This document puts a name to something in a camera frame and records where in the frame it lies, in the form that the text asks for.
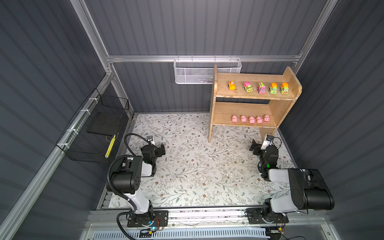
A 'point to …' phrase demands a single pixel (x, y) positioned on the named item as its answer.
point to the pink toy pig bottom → (252, 120)
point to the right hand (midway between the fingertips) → (263, 142)
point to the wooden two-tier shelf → (253, 100)
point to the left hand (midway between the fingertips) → (154, 144)
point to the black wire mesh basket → (96, 133)
